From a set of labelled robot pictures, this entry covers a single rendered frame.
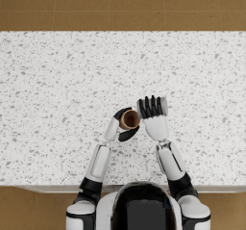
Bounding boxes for brown cup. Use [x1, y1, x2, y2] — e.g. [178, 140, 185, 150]
[119, 109, 141, 131]

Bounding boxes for robot body with dark head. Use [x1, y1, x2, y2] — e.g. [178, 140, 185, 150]
[95, 181, 184, 230]

